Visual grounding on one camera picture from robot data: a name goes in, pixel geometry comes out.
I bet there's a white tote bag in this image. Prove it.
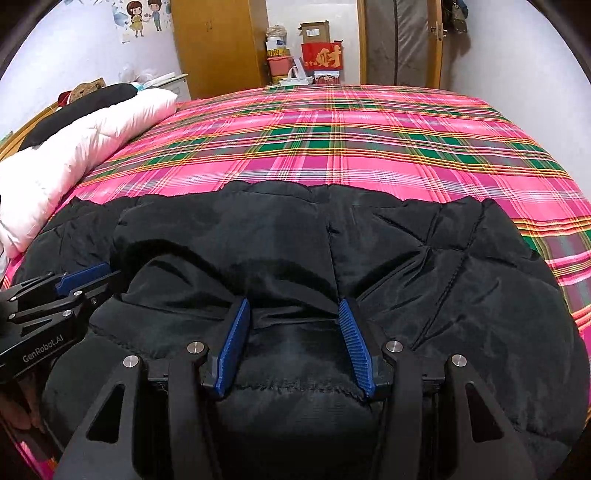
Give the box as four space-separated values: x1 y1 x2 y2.
276 66 313 86

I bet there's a pink plaid bed sheet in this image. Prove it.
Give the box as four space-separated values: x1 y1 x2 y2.
0 84 591 480

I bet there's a cartoon wall poster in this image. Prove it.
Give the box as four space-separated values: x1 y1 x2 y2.
111 0 168 45

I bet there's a pink storage bin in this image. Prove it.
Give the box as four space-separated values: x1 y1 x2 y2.
266 55 294 77

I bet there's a black puffer jacket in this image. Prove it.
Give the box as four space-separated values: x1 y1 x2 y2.
9 180 591 480

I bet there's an open cardboard box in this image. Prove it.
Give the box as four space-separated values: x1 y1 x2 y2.
297 20 331 47

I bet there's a hanging dark bag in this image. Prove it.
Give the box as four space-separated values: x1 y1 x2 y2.
443 0 470 34

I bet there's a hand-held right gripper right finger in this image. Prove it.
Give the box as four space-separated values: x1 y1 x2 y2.
338 298 539 480

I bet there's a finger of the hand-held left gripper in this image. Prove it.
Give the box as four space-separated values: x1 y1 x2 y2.
7 271 126 325
0 262 114 305

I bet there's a white bedside cabinet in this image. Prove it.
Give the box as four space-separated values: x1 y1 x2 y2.
134 71 190 101

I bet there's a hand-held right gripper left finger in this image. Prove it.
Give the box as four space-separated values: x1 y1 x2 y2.
53 298 251 480

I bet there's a wooden door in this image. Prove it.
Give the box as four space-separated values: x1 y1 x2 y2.
427 0 456 89

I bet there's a black pillow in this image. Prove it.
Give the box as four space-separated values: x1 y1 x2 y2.
18 83 140 151

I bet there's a wooden wardrobe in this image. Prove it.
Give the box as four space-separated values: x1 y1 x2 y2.
171 0 270 100

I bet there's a pale pink quilt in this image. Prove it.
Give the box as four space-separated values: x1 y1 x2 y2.
0 88 179 259

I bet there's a red gift box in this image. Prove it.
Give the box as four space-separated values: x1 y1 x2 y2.
301 40 345 73

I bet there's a brown stuffed toy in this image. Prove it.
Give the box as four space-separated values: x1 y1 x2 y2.
69 82 107 100

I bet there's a person's left hand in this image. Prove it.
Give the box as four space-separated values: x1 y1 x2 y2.
0 382 48 435

